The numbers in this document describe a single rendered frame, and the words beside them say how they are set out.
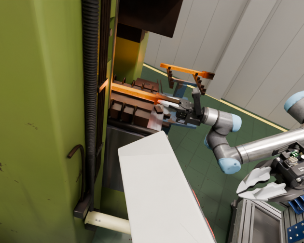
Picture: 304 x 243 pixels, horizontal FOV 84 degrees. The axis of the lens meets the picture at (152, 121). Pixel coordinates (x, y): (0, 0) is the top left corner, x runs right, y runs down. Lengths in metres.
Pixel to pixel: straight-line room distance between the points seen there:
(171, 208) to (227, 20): 3.23
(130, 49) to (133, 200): 0.78
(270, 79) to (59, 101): 3.29
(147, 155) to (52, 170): 0.24
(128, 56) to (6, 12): 0.72
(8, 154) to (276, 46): 3.27
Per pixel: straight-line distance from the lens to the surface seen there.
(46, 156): 0.40
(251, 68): 3.36
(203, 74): 1.37
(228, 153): 0.75
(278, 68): 3.37
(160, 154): 0.24
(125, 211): 1.22
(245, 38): 3.15
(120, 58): 0.95
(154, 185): 0.23
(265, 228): 1.68
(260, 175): 0.46
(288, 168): 0.44
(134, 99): 0.71
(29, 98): 0.31
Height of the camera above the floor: 1.37
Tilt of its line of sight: 38 degrees down
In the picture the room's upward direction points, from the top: 17 degrees clockwise
